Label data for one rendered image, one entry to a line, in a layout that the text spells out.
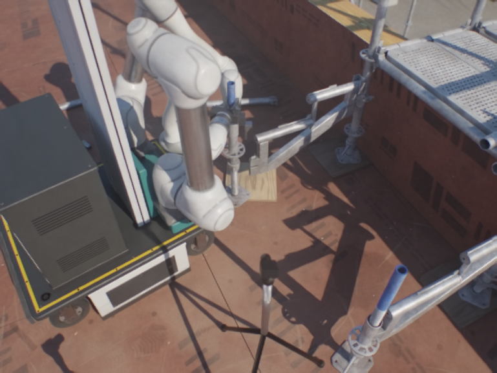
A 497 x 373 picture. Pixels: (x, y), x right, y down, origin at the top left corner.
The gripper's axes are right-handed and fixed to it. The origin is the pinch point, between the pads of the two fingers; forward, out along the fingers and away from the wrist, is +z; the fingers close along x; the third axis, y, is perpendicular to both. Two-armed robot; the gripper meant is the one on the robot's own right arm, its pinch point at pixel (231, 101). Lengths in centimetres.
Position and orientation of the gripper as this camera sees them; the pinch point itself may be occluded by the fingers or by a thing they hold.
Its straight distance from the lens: 193.8
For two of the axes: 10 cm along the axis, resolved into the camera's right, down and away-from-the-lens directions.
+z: 2.4, -7.1, 6.6
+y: 0.0, -6.8, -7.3
